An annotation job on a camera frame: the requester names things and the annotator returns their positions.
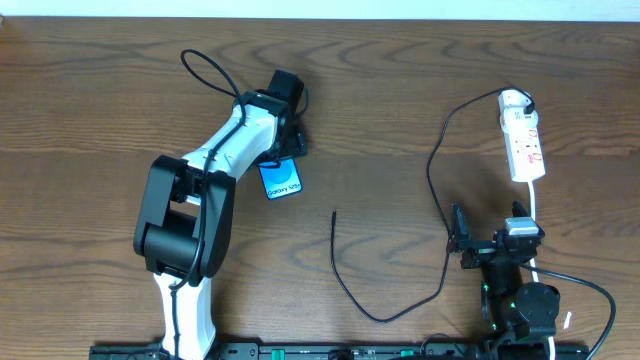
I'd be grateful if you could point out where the black charger cable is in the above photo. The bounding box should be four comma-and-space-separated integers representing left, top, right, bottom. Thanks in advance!
329, 86, 536, 324

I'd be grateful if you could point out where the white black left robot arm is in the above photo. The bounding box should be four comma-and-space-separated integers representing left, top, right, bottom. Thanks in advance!
133, 70, 307, 359

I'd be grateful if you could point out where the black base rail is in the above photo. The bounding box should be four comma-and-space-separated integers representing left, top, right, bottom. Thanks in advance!
89, 341, 591, 360

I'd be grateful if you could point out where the white usb charger plug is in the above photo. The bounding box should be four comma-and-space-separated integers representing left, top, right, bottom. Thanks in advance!
498, 88, 535, 115

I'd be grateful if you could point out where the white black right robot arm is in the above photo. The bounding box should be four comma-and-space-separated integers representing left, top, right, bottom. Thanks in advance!
447, 201, 560, 359

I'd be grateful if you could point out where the white power strip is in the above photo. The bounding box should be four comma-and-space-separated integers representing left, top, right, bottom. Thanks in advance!
499, 107, 546, 183

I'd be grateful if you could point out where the blue screen smartphone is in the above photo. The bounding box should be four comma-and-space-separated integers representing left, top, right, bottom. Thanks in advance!
258, 159, 303, 200

